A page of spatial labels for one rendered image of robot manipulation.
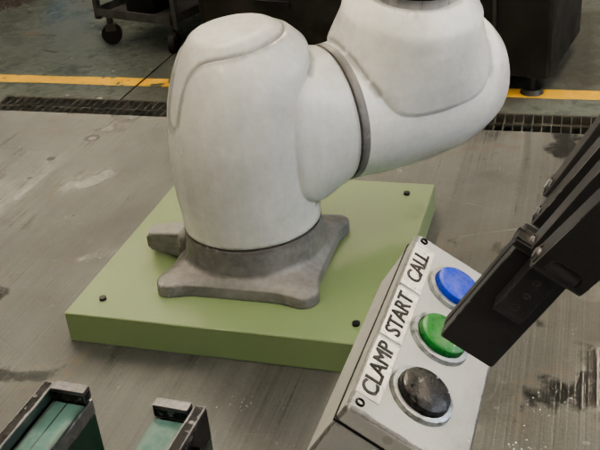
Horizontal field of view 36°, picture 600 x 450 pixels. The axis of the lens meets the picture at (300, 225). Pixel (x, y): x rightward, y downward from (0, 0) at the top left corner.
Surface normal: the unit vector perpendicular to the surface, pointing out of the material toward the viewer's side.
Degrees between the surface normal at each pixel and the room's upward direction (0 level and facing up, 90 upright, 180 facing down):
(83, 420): 90
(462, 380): 32
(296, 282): 14
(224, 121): 78
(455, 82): 100
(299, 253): 83
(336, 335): 0
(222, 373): 0
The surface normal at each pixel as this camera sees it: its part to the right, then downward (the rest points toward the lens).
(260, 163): 0.27, 0.43
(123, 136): -0.08, -0.87
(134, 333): -0.28, 0.50
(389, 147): 0.34, 0.66
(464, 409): 0.43, -0.69
